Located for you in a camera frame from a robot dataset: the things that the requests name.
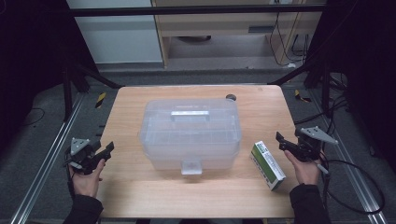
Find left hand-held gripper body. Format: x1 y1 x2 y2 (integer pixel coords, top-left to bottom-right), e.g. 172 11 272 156
64 137 102 175

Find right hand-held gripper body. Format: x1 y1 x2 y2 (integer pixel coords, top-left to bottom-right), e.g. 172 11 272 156
290 125 339 163

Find green white medicine box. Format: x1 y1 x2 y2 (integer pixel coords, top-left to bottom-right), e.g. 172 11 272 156
249 140 287 191

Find clear plastic storage box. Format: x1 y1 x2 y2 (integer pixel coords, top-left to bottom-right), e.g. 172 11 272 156
138 98 243 176

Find person's right hand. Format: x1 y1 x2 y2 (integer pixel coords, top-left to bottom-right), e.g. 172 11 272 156
283 150 322 187

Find person's left hand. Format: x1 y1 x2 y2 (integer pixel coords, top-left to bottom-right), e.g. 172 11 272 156
68 158 106 198

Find yellow black tape strip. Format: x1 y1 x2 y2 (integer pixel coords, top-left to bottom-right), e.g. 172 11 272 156
94 91 107 109
294 89 312 104

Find black metal stand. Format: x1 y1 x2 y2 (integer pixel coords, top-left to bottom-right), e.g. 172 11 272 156
267 57 333 119
61 59 124 123

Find black curtain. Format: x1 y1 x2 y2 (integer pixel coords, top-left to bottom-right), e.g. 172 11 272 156
0 0 101 153
306 0 396 174

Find white cabinet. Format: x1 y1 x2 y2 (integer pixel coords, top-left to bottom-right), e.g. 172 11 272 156
66 0 163 65

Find light wooden desk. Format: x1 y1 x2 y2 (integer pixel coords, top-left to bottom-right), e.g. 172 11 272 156
151 0 325 68

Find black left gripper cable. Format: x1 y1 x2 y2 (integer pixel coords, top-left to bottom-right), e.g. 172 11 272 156
64 155 77 200

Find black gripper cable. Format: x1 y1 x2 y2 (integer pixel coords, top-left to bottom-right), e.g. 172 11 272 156
64 155 77 200
317 153 386 216

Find aluminium floor rail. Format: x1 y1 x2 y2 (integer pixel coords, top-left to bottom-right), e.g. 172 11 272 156
307 90 389 224
8 92 86 224

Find black floor cable bundle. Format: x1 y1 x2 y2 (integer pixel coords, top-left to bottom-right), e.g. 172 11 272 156
293 74 351 126

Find thin black floor cable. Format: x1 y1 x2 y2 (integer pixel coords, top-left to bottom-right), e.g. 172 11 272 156
19 106 47 127

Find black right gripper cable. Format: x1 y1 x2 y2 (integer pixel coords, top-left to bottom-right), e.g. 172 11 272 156
317 153 386 216

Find black hanging desk cables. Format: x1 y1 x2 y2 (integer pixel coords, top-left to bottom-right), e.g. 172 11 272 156
269 12 312 68

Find black horizontal frame bar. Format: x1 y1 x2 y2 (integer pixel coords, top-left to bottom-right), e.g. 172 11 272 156
66 4 328 18

